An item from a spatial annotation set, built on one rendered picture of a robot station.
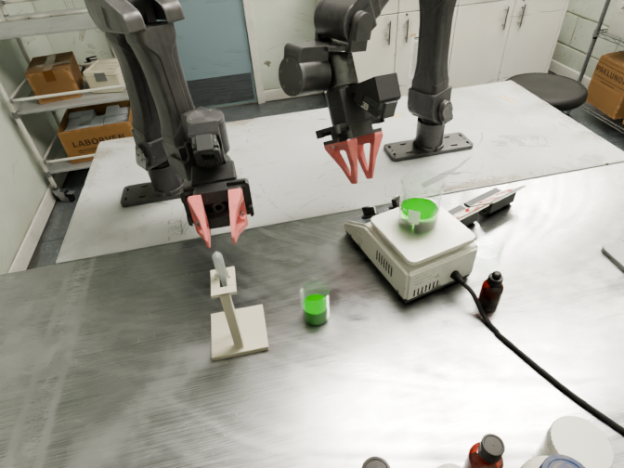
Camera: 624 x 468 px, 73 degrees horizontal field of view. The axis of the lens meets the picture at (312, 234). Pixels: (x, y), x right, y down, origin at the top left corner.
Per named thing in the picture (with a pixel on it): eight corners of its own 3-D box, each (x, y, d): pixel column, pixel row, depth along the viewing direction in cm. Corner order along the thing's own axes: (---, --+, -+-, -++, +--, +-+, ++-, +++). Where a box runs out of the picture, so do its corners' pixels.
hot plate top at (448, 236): (367, 221, 68) (368, 216, 68) (428, 200, 72) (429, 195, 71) (410, 267, 60) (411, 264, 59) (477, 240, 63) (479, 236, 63)
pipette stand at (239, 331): (212, 317, 65) (191, 257, 57) (263, 306, 66) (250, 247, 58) (213, 361, 59) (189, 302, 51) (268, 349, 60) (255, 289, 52)
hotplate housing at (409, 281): (343, 232, 79) (342, 198, 74) (402, 211, 82) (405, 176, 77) (412, 317, 63) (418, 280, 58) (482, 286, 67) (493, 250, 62)
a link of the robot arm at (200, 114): (240, 110, 66) (196, 90, 72) (193, 131, 61) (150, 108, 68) (251, 174, 73) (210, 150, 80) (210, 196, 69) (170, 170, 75)
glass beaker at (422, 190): (445, 234, 64) (454, 188, 59) (406, 242, 63) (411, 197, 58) (424, 207, 69) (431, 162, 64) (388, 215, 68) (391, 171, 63)
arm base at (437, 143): (481, 117, 93) (465, 104, 99) (395, 130, 91) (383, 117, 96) (474, 149, 99) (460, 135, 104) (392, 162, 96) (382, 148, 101)
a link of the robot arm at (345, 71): (337, 93, 64) (327, 45, 63) (313, 102, 69) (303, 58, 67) (367, 88, 68) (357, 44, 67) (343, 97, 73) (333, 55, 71)
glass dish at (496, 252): (493, 239, 75) (496, 228, 74) (507, 260, 71) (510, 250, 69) (462, 241, 75) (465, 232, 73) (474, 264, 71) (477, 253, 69)
